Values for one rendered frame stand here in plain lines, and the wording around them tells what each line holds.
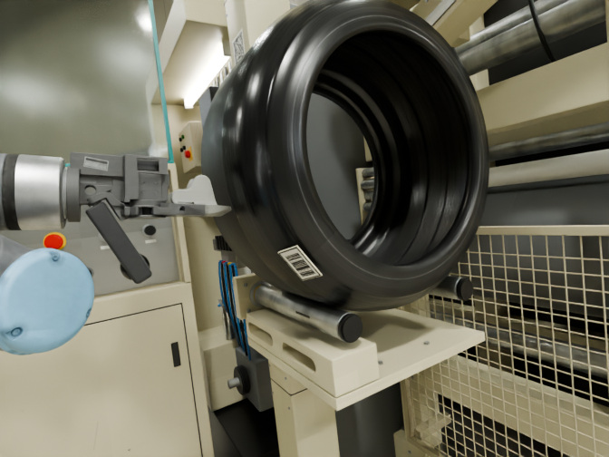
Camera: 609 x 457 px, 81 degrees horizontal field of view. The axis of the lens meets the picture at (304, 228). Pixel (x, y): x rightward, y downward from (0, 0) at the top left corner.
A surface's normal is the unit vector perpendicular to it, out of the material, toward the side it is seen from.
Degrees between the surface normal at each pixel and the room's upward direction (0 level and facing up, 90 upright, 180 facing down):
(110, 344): 90
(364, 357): 90
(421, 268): 101
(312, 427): 90
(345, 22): 80
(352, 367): 90
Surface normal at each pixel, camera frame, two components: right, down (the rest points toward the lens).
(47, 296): 0.95, -0.03
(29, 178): 0.49, -0.29
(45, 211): 0.46, 0.47
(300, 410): 0.51, 0.00
